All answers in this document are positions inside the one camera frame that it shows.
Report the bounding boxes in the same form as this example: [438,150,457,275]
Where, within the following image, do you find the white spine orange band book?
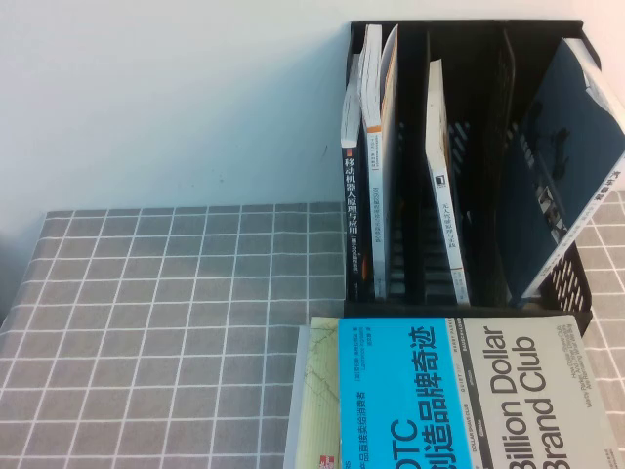
[357,22,400,302]

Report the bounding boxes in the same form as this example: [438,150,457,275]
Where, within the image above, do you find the yellow mechanical devices book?
[282,316,343,469]

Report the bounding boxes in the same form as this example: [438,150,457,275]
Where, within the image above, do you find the black plastic book stand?
[343,19,603,343]

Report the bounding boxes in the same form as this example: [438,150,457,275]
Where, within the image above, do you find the blue and grey Billion Dollar book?
[336,315,617,469]

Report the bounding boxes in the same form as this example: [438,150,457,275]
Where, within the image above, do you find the grey checked tablecloth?
[0,188,625,469]

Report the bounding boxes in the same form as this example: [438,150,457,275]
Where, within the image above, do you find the black spine robotics book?
[339,51,366,302]

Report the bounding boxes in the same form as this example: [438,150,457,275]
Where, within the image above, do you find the thin white spine book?
[425,58,473,307]

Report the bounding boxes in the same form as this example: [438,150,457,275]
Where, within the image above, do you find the dark blue cover book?
[507,36,625,302]

